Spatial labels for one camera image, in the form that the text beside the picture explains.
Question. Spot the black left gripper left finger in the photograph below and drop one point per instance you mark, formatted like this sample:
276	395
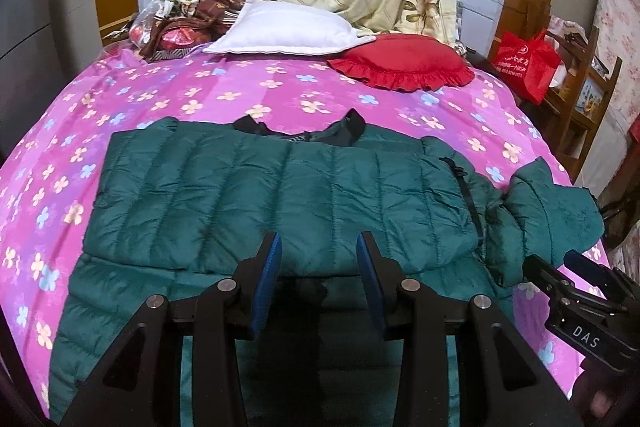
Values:
137	381

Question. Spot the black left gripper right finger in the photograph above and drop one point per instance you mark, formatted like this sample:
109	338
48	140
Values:
501	380

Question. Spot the dark green puffer jacket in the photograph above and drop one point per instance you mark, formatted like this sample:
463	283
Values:
180	204

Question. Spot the wooden shelf rack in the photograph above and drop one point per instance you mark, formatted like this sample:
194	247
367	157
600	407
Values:
572	113

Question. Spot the pink floral bed sheet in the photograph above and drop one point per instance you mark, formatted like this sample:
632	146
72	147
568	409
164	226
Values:
150	106

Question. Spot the red shopping bag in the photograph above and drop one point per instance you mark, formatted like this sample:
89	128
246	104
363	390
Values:
526	66

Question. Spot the red ruffled cushion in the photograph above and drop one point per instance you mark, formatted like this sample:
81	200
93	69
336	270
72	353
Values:
404	63

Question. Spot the clear plastic bag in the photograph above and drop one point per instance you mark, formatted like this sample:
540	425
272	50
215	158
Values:
146	21

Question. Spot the grey wardrobe cabinet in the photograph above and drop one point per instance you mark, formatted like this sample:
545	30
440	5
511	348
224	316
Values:
45	44

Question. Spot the white pillow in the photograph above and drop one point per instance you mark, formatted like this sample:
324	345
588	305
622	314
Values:
278	27

